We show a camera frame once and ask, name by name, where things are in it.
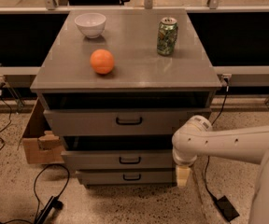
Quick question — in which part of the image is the grey drawer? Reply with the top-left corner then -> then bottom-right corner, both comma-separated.
76,169 -> 176,186
61,149 -> 175,170
44,108 -> 211,136

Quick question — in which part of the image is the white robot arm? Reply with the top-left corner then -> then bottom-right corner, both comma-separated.
172,115 -> 269,224

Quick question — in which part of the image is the grey bottom drawer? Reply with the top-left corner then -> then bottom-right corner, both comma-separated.
76,169 -> 176,186

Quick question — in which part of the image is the grey drawer cabinet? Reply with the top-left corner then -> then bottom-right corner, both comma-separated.
29,8 -> 222,189

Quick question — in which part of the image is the grey top drawer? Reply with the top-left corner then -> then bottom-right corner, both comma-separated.
44,108 -> 211,136

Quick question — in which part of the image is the black power adapter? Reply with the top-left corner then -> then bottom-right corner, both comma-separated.
215,196 -> 239,222

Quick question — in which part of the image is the black device bottom left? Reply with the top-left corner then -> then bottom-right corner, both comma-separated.
34,196 -> 64,224

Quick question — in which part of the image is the orange ball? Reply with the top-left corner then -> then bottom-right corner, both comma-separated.
90,49 -> 115,75

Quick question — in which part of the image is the green soda can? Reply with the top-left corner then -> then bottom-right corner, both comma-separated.
157,17 -> 178,56

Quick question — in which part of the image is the cardboard box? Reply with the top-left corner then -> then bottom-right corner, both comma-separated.
21,100 -> 64,164

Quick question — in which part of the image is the white bowl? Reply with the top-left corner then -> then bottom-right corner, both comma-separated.
75,13 -> 106,38

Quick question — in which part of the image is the black cable right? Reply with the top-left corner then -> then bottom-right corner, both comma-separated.
203,81 -> 230,201

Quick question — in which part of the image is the black cable bottom left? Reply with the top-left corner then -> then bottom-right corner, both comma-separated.
3,163 -> 71,224

